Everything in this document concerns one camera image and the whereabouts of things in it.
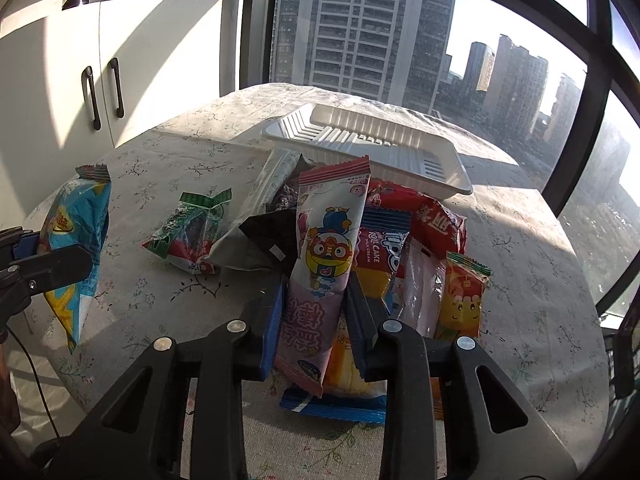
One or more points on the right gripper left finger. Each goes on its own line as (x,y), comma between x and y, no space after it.
(262,316)

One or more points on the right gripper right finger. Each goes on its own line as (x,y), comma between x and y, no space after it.
(364,316)

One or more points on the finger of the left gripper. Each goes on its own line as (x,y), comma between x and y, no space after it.
(62,267)

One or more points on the blue cartoon snack bag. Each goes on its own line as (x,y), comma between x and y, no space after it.
(75,239)

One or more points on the clear pink wrapper packet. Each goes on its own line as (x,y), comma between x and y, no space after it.
(417,288)

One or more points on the orange cartoon snack packet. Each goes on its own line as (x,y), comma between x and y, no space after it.
(460,311)

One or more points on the red Mylikes snack bag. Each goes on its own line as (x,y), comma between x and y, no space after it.
(433,225)

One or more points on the black patterned snack bag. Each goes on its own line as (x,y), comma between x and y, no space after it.
(275,232)

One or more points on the green seaweed snack packet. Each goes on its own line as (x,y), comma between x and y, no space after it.
(188,235)

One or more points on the pink cartoon snack packet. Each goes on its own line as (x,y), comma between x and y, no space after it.
(329,210)

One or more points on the floral tablecloth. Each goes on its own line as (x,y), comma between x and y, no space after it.
(157,367)

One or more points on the white cabinet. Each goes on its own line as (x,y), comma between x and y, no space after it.
(169,58)

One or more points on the white plastic tray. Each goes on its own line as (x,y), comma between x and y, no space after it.
(427,162)

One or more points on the left black cabinet handle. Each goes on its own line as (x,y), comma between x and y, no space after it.
(90,91)

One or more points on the black cabinet handle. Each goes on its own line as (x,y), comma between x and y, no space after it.
(113,65)
(90,91)

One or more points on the right black cabinet handle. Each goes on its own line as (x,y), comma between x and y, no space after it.
(113,65)

